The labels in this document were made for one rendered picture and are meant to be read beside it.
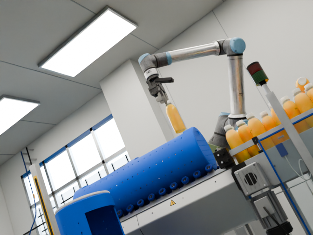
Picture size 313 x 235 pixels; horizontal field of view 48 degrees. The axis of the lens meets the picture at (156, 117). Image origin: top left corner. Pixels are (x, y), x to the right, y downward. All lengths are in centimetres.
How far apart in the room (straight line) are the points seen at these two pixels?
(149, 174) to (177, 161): 18
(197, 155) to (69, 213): 73
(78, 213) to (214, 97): 366
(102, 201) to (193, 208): 51
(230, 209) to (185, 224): 26
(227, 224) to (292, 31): 347
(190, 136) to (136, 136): 329
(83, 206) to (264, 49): 381
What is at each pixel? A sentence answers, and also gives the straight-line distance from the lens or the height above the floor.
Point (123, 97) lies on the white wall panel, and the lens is 541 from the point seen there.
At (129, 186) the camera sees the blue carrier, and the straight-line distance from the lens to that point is 207.
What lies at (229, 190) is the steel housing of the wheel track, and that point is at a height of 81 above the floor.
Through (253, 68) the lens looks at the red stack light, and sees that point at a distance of 168.
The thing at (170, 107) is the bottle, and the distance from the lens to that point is 217.
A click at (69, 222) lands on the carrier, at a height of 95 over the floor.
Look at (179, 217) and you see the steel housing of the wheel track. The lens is 197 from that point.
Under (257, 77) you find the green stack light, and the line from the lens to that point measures 166.
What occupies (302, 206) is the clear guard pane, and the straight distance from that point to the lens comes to 171.
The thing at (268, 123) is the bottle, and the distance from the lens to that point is 195.
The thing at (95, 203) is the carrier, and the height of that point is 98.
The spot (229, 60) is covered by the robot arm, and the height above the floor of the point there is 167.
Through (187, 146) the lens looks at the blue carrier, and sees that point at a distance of 194.
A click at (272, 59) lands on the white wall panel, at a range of 493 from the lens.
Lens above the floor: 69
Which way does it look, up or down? 19 degrees up
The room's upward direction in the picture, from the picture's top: 24 degrees counter-clockwise
